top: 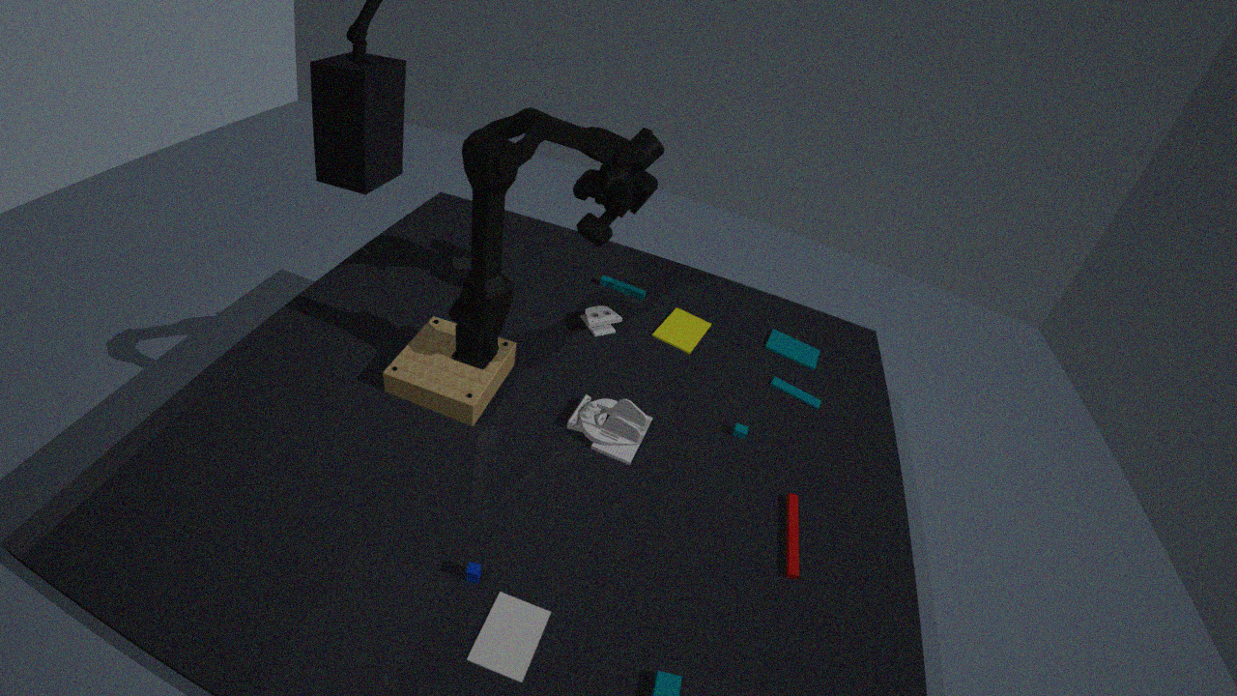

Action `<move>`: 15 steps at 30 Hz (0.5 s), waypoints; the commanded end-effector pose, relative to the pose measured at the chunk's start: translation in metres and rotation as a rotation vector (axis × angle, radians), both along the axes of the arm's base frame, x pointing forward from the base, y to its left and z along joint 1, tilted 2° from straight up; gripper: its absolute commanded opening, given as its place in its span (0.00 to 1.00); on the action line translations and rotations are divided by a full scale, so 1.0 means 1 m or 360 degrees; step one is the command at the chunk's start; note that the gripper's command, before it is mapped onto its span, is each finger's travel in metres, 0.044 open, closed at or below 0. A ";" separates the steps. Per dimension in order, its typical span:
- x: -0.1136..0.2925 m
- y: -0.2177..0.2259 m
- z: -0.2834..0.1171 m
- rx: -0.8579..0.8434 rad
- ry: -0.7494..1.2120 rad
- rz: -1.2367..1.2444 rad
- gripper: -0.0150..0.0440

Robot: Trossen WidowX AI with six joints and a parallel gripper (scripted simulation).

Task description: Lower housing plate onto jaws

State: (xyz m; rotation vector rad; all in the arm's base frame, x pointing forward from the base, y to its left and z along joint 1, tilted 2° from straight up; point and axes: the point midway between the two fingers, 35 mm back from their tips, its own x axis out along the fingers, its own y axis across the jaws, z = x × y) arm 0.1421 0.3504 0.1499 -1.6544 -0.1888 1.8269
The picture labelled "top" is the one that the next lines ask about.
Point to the teal rectangular bar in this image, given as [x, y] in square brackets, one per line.
[623, 287]

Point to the teal flat plate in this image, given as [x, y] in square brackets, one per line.
[792, 349]

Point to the dark red flat bar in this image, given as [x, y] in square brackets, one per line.
[792, 562]

